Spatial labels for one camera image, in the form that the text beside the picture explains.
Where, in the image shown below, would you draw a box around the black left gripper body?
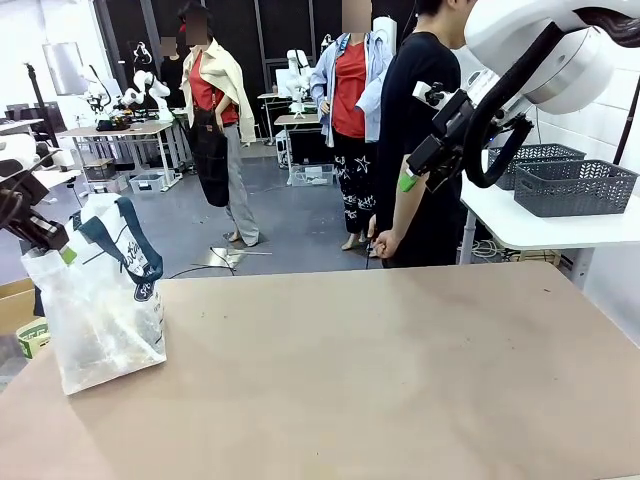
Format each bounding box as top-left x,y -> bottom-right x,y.
0,172 -> 69,251

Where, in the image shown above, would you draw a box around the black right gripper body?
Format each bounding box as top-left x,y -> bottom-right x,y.
405,92 -> 479,194

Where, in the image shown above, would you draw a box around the translucent white shopping bag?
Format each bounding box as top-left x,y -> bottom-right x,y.
20,194 -> 168,397

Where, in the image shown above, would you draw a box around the grey basket with brown goods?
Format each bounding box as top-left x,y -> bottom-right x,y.
513,159 -> 640,218

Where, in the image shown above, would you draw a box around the person's right forearm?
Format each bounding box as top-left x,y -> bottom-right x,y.
392,172 -> 427,241

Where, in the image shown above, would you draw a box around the person's right hand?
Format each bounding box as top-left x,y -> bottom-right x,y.
374,231 -> 401,259

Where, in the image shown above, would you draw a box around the person in black shirt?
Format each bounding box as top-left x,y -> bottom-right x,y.
374,0 -> 476,269

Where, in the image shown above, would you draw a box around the brown cardboard box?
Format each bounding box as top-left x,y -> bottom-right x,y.
0,278 -> 40,335

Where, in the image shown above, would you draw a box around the green and white carton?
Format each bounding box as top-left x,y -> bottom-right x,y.
16,319 -> 52,360

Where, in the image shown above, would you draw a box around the clear plastic floor bin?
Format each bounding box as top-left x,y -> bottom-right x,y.
289,163 -> 335,188

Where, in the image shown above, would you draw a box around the empty grey plastic basket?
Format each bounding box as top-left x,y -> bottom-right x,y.
487,143 -> 587,191

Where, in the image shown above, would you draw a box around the person in red shirt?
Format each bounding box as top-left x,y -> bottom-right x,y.
309,30 -> 397,251

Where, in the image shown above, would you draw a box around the white plastic floor crate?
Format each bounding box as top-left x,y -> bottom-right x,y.
128,172 -> 167,195

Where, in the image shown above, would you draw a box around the small brown background table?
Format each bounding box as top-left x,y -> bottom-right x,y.
273,113 -> 322,147

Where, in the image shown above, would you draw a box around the brown background work table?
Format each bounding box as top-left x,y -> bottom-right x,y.
58,120 -> 177,194

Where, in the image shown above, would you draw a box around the white side table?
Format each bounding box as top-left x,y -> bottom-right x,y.
458,148 -> 640,289

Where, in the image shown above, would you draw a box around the small white background robot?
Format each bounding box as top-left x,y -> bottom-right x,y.
283,48 -> 317,119

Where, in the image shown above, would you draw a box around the silver reflector panel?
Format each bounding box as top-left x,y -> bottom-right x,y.
41,41 -> 84,96

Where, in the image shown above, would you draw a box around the white background robot with black joints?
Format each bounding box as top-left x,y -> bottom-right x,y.
119,69 -> 174,122

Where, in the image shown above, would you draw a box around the mannequin with cream jacket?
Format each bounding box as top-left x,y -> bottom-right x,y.
177,0 -> 262,249

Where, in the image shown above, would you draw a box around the background person in black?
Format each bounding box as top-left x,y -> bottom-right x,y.
159,35 -> 189,109

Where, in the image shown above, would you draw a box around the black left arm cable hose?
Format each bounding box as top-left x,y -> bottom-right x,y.
0,188 -> 27,232

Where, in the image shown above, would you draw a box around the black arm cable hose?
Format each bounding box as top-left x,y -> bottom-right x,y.
0,188 -> 27,232
463,7 -> 640,190

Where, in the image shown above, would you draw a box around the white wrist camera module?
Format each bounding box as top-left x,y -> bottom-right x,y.
412,79 -> 454,109

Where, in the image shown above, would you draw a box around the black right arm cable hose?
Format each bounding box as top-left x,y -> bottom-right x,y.
463,7 -> 640,190

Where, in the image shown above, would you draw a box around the white cables on floor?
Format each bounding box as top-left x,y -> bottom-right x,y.
469,238 -> 521,262

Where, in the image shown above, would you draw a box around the silver mannequin base plate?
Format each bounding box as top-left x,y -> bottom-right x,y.
190,244 -> 274,271

